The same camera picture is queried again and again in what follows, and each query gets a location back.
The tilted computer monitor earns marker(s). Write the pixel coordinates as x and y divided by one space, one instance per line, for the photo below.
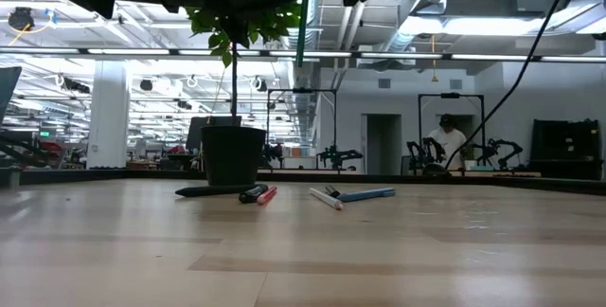
7 89

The green pencil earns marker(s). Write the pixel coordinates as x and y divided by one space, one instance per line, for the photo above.
303 23

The orange pencil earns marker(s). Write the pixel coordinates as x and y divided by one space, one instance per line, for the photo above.
267 195

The green leafy plant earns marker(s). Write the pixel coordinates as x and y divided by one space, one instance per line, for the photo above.
222 37

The black ceiling device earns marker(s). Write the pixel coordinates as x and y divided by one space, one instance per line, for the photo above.
21 18

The standing person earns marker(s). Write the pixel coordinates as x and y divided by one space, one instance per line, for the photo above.
450 143

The blue pen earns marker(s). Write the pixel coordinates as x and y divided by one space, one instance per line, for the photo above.
369 194

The black ballpoint pen rubber grip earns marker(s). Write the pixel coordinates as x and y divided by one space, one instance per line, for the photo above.
251 194

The small background plant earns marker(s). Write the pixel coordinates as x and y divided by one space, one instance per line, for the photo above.
468 155

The white pillar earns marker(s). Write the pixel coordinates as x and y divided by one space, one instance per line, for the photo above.
108 136

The black equipment case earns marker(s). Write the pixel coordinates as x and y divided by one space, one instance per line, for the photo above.
565 146

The green exit sign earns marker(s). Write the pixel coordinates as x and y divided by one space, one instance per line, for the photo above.
45 133

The black stand frame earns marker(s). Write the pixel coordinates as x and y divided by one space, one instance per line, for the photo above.
450 95

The linear ceiling light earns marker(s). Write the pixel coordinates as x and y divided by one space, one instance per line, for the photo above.
402 55

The black plant pot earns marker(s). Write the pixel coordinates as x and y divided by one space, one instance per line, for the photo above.
232 155

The black background monitor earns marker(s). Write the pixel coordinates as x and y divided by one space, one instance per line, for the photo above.
196 134

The slim black clip pen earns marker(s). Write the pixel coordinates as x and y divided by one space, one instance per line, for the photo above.
331 190

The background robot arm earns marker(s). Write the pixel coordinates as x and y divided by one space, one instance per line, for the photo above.
338 156
502 148
428 150

